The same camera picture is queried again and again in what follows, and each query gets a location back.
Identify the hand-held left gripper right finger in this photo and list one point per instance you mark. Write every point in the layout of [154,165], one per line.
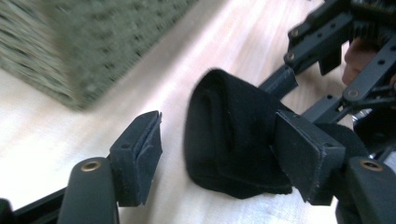
[308,158]

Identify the black sock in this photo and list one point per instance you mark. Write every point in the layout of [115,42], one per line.
[230,140]

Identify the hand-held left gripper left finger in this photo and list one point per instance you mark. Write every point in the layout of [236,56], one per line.
[135,158]

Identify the green woven basket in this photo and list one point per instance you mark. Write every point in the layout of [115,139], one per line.
[77,46]

